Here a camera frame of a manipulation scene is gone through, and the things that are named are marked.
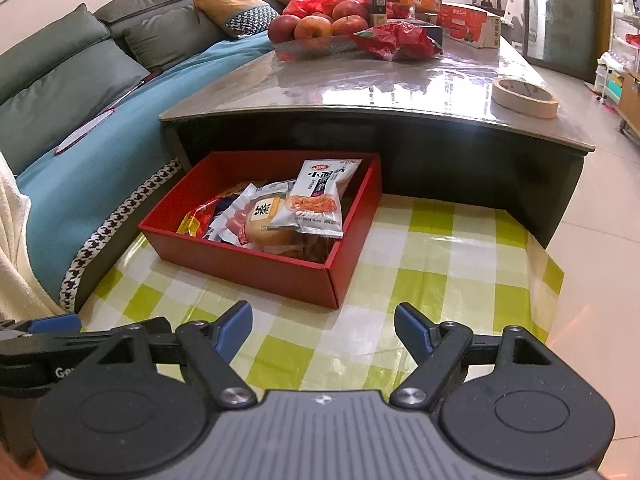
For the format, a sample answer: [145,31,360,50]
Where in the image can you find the red cardboard box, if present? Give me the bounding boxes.
[138,151,383,310]

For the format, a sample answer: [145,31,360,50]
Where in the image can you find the clear fried noodle snack packet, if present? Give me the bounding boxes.
[280,234,343,267]

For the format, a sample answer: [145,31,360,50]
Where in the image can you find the yellow houndstooth pillow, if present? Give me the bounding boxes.
[195,0,282,39]

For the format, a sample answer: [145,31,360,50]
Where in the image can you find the beige masking tape roll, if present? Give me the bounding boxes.
[491,78,560,120]

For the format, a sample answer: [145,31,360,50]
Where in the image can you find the dark coffee table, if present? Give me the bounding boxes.
[159,35,597,251]

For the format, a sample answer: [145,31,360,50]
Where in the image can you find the white storage shelf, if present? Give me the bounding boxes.
[595,0,640,106]

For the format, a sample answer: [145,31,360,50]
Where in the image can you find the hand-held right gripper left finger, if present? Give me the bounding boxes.
[90,301,257,408]

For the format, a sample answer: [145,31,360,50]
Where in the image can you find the green sofa with blue cover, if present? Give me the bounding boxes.
[15,35,276,311]

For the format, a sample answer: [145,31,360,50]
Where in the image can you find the red crinkled snack bag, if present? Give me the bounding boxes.
[351,20,445,62]

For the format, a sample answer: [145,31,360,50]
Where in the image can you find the glass fruit plate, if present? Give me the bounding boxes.
[272,32,371,61]

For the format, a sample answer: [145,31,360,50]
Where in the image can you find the cream fleece blanket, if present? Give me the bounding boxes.
[0,150,63,321]

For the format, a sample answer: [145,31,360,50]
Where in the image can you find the bread bun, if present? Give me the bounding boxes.
[244,187,303,247]

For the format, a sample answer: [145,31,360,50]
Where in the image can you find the white black-print snack packet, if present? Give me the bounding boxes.
[272,158,362,239]

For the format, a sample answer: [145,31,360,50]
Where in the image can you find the green throw pillow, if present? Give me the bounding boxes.
[124,5,226,70]

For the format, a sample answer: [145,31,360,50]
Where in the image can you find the white red flat stick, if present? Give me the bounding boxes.
[53,66,164,156]

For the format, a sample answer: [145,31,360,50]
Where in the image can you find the wooden cabinet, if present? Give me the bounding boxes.
[619,70,640,148]

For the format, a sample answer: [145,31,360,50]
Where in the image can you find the clear sausage packet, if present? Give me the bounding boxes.
[215,182,273,247]

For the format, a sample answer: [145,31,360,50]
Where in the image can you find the glass door panel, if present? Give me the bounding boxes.
[524,0,612,82]

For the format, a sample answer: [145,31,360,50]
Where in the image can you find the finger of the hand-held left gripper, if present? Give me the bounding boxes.
[81,316,176,344]
[0,313,82,335]

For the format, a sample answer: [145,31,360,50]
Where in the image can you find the red apple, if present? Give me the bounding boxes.
[293,15,335,41]
[332,0,370,23]
[267,14,301,43]
[332,16,371,38]

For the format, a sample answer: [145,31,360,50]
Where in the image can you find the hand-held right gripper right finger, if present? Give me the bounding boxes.
[389,302,566,407]

